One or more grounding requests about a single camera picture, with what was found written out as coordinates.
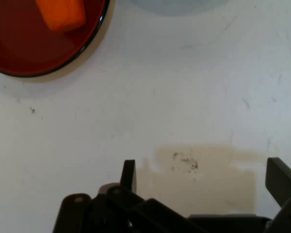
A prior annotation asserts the pale grey plate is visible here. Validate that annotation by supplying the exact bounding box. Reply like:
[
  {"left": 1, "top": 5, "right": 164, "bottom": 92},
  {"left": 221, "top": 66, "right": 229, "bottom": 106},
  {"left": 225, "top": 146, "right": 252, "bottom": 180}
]
[{"left": 128, "top": 0, "right": 227, "bottom": 17}]

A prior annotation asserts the orange carrot piece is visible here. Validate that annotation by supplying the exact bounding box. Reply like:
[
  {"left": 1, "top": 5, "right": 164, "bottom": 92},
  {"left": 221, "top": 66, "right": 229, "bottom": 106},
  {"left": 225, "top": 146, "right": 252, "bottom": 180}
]
[{"left": 35, "top": 0, "right": 87, "bottom": 32}]

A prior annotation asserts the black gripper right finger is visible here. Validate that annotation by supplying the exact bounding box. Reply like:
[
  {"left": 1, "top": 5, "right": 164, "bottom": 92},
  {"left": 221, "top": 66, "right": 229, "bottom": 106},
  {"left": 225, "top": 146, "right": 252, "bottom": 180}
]
[{"left": 264, "top": 157, "right": 291, "bottom": 233}]

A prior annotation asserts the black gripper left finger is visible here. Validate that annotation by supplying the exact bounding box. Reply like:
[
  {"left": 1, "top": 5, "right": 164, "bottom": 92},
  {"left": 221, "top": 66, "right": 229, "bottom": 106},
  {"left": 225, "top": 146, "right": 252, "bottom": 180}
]
[{"left": 52, "top": 159, "right": 204, "bottom": 233}]

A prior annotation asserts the red plate with black rim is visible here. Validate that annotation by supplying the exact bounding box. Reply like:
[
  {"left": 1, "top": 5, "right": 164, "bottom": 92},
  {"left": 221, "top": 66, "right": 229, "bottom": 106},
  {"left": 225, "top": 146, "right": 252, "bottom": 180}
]
[{"left": 0, "top": 0, "right": 111, "bottom": 78}]

